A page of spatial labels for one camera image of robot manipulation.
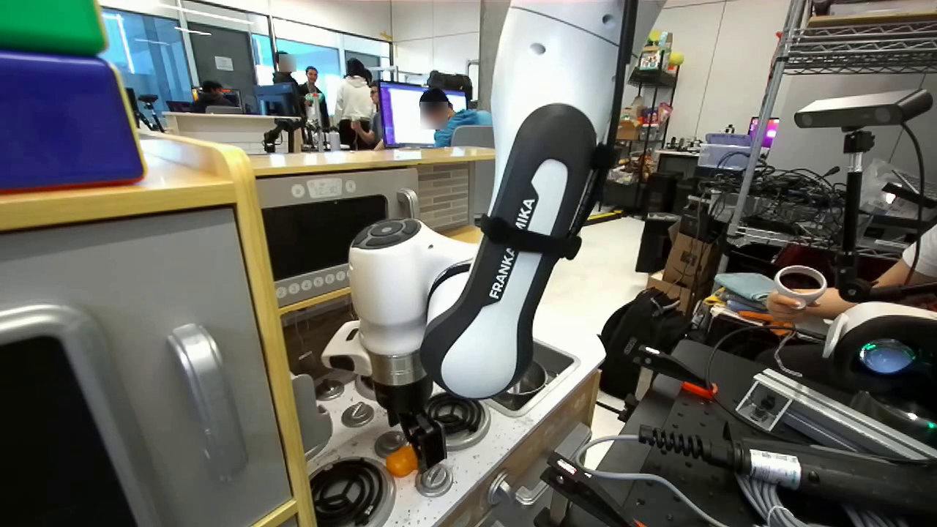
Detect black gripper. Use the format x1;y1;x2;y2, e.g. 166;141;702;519
371;378;450;478

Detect orange toy object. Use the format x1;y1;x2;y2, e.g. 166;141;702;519
380;441;421;479

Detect white VR controller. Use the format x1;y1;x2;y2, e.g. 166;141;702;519
769;263;832;301

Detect person forearm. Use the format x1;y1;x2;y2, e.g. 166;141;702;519
844;225;937;307

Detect black toy stove burner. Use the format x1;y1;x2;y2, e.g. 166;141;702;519
424;388;493;451
308;454;397;527

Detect silver pot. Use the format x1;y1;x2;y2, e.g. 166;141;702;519
516;359;550;396

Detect grey toy sink basin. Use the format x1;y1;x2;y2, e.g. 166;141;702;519
487;340;579;415

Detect bare person hand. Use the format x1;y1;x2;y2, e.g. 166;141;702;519
763;283;856;321

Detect black clamp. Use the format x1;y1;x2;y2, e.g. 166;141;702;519
539;451;642;527

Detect grey toy microwave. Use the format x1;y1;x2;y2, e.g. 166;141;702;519
254;166;424;307

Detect black backpack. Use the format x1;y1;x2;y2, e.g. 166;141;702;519
597;289;692;403

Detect brown cardboard box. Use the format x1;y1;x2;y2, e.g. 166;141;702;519
648;232;727;315

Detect person in blue shirt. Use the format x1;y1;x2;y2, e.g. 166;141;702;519
419;85;494;150

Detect computer monitor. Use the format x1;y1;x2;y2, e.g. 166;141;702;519
377;81;441;150

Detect wooden toy kitchen unit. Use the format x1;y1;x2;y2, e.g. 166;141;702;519
0;128;608;527

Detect person in white shirt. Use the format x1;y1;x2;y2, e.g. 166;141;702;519
330;55;380;153

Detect blue folded cloth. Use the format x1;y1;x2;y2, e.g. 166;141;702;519
712;270;785;314

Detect person in black shirt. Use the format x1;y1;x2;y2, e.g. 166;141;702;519
267;49;308;116

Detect silver aluminium extrusion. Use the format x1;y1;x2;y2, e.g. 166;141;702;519
736;365;937;462

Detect seated person in dark clothes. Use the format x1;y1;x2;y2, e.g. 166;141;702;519
190;77;241;113

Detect white VR headset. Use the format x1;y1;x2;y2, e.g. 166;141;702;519
824;301;937;396

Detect metal shelf pole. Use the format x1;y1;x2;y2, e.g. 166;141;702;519
727;0;815;241

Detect blue block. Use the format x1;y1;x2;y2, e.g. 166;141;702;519
0;49;146;194

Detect green block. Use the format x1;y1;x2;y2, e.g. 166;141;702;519
0;0;108;55

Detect white cable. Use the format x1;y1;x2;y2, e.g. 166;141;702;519
573;434;728;527

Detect grey oven door handle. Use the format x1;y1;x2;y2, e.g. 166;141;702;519
163;321;253;479

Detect orange handled tool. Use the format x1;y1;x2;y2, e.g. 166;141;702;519
629;346;727;403

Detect black cable connector plug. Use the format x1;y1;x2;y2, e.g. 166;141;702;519
636;421;937;522

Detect black camera stand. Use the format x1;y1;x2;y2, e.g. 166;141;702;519
835;126;878;295

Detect black stereo camera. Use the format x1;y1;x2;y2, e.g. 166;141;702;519
791;88;933;131

